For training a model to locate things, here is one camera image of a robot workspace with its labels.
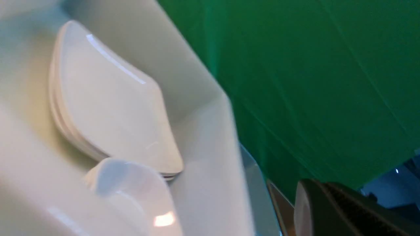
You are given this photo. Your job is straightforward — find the brown plastic bin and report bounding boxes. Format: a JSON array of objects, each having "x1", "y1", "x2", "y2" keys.
[{"x1": 266, "y1": 179, "x2": 296, "y2": 236}]

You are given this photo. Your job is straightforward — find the stacked white square plates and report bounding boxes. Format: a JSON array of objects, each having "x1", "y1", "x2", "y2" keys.
[{"x1": 48, "y1": 20, "x2": 184, "y2": 180}]

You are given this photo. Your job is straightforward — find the stacked white bowls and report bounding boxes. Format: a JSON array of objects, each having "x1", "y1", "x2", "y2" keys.
[{"x1": 83, "y1": 158, "x2": 184, "y2": 236}]

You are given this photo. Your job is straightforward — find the teal plastic bin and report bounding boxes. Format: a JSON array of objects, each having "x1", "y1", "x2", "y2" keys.
[{"x1": 240, "y1": 145, "x2": 282, "y2": 236}]

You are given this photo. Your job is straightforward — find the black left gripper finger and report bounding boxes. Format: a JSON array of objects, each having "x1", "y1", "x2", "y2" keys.
[{"x1": 294, "y1": 178, "x2": 420, "y2": 236}]

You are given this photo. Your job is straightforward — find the large white plastic tub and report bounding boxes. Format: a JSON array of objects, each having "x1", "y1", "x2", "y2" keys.
[{"x1": 1, "y1": 0, "x2": 255, "y2": 236}]

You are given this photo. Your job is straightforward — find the green backdrop cloth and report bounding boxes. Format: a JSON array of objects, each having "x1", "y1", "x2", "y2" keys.
[{"x1": 159, "y1": 0, "x2": 420, "y2": 201}]

